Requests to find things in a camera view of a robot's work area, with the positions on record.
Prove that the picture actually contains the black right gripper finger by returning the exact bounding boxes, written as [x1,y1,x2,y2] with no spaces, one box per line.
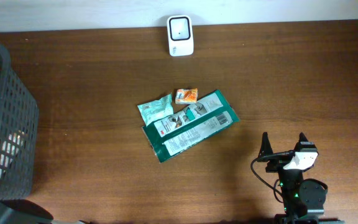
[294,133,316,152]
[259,132,273,157]

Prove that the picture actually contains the orange snack packet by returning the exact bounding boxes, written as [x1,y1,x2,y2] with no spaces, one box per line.
[175,88,198,105]

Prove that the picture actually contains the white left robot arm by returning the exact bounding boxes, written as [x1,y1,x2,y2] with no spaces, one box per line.
[0,200,88,224]

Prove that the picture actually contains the white barcode scanner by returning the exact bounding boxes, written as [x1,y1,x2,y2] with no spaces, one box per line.
[167,15,194,57]

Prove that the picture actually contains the green 3M package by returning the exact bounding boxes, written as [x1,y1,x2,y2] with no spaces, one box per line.
[142,90,240,163]

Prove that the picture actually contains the light green tissue pack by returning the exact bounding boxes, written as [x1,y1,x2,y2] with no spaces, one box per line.
[137,93,173,126]

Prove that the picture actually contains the grey plastic mesh basket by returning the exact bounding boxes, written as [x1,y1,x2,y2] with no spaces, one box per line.
[0,44,39,200]

